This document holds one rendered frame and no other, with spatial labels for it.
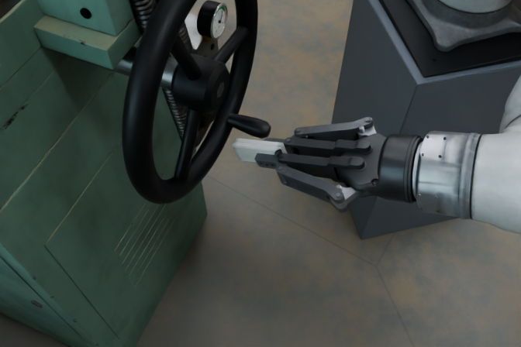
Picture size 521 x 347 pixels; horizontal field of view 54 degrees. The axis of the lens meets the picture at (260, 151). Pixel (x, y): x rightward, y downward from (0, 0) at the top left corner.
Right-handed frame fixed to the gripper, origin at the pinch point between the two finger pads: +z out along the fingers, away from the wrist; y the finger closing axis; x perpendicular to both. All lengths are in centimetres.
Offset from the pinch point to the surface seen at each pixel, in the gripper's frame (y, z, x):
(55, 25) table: 4.1, 15.3, -23.3
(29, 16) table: 4.9, 17.0, -25.1
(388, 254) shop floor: -29, 1, 74
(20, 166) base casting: 15.2, 22.0, -11.4
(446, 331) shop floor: -15, -15, 80
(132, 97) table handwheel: 12.0, -0.1, -21.2
